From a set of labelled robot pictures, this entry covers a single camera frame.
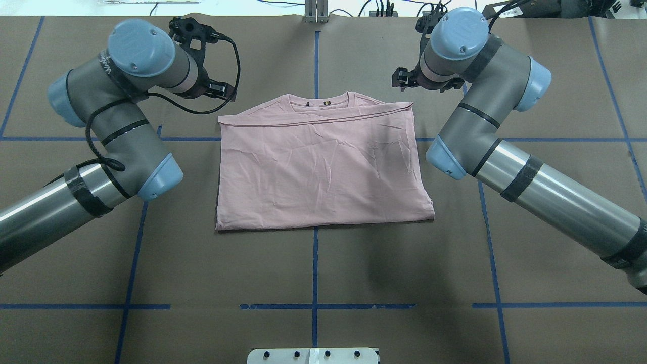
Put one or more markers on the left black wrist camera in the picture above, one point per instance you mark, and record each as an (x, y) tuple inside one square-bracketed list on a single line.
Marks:
[(192, 35)]

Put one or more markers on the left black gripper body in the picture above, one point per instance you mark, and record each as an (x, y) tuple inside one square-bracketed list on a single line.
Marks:
[(203, 84)]

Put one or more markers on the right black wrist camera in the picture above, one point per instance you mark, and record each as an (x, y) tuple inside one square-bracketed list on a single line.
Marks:
[(426, 23)]

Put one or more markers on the black box with label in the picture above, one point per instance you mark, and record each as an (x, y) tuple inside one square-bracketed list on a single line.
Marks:
[(528, 9)]

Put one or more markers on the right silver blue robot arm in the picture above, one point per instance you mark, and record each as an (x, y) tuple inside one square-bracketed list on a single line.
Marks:
[(552, 120)]

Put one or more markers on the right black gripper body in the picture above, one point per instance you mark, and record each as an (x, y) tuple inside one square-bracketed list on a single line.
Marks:
[(417, 81)]

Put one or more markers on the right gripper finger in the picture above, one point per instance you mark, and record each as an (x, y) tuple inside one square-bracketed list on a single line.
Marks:
[(401, 74), (401, 84)]

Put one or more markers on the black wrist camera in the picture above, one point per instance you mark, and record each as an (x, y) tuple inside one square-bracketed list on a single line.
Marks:
[(426, 23), (192, 35)]

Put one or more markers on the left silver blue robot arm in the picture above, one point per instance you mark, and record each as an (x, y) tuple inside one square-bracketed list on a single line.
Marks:
[(102, 96)]

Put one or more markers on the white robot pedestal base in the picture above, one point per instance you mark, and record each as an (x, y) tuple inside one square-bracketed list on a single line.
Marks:
[(315, 355)]

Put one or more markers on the pink Snoopy t-shirt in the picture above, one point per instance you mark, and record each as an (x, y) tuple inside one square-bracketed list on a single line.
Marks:
[(293, 162)]

